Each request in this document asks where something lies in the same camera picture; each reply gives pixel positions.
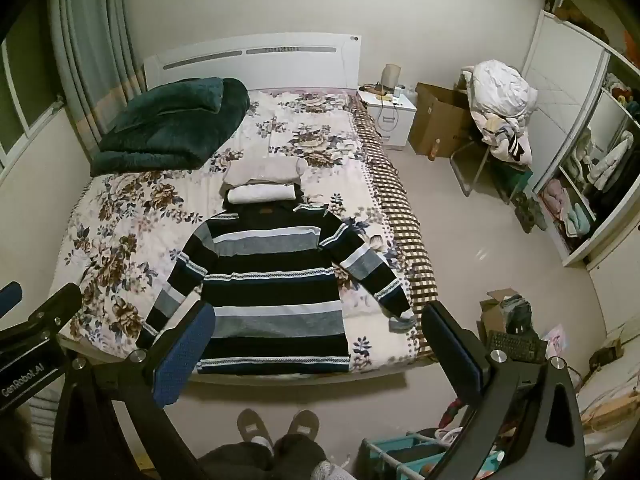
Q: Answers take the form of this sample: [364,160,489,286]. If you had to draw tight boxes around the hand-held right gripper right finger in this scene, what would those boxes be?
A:
[421,301,587,480]

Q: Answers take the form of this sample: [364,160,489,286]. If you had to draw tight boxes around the white crumpled duvet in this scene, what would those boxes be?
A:
[460,59,538,121]

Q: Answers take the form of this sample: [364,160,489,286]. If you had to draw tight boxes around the teal plastic basket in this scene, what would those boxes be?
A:
[360,432,506,480]

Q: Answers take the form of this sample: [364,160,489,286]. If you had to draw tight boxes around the black keyboard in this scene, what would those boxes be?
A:
[485,330,548,363]

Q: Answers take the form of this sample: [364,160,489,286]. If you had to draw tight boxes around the white hanging jacket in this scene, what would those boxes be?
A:
[587,130,633,191]

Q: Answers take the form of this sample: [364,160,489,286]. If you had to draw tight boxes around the metal frame chair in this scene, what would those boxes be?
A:
[448,140,533,198]

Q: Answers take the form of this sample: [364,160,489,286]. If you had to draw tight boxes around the black grey striped sweater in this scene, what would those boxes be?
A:
[135,199,417,377]

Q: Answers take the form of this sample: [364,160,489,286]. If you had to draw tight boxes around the window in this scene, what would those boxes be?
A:
[0,25,66,161]

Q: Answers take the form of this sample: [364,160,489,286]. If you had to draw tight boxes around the white bed headboard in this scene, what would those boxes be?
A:
[142,32,363,93]

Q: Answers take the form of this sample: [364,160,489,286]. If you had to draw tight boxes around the person's legs in dark pants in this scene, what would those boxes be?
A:
[197,435,328,480]

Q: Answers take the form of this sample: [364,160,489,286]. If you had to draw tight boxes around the dark green blanket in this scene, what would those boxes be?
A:
[89,76,251,178]

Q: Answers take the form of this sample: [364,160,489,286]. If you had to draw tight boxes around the grey slipper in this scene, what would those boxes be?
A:
[287,409,321,441]
[236,408,273,448]

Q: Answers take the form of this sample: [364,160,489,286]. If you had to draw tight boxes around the folded beige garment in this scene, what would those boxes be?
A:
[222,157,308,187]

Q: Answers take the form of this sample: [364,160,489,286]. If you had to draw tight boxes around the small open cardboard box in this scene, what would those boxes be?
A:
[479,287,533,341]

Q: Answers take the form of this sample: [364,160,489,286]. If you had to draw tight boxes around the brown checkered bed cover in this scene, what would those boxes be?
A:
[350,97,436,361]

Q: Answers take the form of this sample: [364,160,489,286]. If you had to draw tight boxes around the large cardboard box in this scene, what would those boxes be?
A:
[407,81,478,161]

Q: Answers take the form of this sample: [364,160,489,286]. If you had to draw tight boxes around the grey striped curtain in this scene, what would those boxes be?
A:
[47,0,151,156]

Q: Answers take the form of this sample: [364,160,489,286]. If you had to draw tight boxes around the floral bed sheet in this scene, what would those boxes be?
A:
[50,87,426,376]

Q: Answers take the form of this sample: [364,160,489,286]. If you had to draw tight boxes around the white wardrobe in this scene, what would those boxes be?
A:
[520,10,640,268]

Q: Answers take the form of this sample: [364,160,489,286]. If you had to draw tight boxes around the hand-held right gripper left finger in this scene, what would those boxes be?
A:
[50,301,217,480]

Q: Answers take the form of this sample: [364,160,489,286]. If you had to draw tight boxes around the white nightstand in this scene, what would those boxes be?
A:
[356,87,418,151]

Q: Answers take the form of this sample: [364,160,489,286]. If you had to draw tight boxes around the dark brown bag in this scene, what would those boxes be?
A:
[545,0,611,43]

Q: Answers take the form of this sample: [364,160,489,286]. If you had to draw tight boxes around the folded white garment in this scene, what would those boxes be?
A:
[226,185,297,206]

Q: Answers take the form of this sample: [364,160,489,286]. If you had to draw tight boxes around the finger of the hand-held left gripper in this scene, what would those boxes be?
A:
[29,282,84,334]
[0,282,24,319]

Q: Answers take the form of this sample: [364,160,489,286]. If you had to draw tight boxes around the pile of mixed clothes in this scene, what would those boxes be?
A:
[470,110,536,166]

